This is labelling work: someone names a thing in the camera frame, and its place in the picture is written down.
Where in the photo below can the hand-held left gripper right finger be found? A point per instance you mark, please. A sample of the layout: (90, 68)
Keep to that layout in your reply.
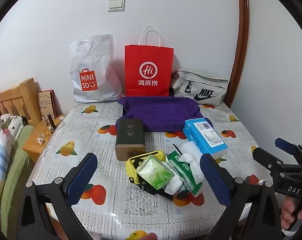
(216, 178)

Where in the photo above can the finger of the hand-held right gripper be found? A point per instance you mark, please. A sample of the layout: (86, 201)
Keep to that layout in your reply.
(285, 145)
(265, 158)

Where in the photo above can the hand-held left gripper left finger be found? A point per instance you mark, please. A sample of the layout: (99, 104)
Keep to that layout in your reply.
(84, 177)

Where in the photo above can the white glove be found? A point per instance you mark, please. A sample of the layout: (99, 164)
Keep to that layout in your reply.
(174, 183)
(197, 171)

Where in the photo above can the green tissue packet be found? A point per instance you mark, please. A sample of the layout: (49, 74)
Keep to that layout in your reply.
(183, 168)

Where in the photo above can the white sponge block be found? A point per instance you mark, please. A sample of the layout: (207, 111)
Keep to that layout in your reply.
(191, 147)

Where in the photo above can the blue tissue pack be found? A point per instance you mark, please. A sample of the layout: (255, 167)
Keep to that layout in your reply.
(203, 135)

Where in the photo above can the light green wipes pack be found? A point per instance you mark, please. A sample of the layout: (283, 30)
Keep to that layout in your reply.
(153, 172)

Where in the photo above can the person's right hand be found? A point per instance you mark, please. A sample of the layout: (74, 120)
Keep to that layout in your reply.
(287, 210)

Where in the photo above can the person's left hand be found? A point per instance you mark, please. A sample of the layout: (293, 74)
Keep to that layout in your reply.
(148, 237)

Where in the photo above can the crumpled white tissue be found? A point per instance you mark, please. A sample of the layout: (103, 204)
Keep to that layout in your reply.
(188, 157)

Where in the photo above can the fruit print tablecloth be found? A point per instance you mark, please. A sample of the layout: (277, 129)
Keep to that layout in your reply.
(78, 135)

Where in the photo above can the wooden bedside table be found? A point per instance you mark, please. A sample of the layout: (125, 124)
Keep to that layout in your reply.
(38, 145)

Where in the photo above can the dark green gold tin box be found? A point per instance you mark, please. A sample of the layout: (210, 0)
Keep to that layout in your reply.
(129, 135)

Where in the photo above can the green bed sheet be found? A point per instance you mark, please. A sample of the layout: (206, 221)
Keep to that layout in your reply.
(13, 170)

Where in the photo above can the patterned book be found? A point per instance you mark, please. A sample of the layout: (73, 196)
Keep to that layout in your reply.
(47, 105)

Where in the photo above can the purple towel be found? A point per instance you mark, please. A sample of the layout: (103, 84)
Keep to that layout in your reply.
(161, 112)

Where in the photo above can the white spotted plush toy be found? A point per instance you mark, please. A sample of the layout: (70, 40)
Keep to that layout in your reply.
(15, 125)

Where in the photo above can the striped pillow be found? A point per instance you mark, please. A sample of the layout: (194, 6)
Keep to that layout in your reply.
(0, 142)

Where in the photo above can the grey waist bag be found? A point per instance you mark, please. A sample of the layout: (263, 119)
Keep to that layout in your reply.
(206, 82)

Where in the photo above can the wooden bed headboard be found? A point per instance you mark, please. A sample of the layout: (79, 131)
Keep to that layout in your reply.
(28, 97)

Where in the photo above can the white plastic shopping bag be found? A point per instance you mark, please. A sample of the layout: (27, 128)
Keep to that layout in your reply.
(96, 62)

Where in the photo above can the red paper bag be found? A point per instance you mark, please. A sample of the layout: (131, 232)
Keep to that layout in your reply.
(148, 55)

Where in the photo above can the brown wooden door frame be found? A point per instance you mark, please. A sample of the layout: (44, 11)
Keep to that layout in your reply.
(242, 30)

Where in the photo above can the white light switch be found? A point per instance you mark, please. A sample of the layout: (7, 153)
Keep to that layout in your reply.
(116, 4)

